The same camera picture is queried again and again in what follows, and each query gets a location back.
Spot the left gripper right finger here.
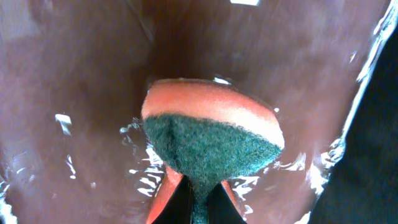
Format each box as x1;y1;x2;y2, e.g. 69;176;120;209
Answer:
206;183;246;224

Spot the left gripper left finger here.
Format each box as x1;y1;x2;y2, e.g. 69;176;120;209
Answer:
151;176;194;224

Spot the black water tray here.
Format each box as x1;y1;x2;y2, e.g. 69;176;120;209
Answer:
1;0;397;223

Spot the green orange sponge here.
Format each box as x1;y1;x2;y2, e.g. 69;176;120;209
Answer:
141;79;285;223

